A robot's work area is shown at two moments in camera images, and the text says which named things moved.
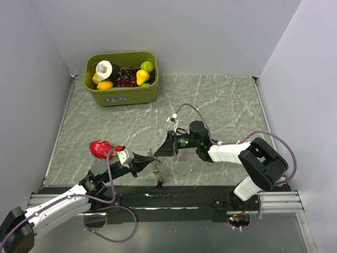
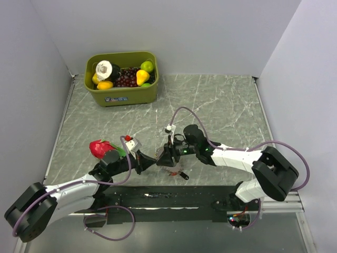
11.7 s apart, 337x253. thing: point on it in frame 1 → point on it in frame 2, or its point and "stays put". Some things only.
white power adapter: x=174 y=115 → x=170 y=128
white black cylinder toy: x=105 y=70 stays put
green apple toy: x=148 y=66 stays put
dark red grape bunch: x=128 y=77 stays put
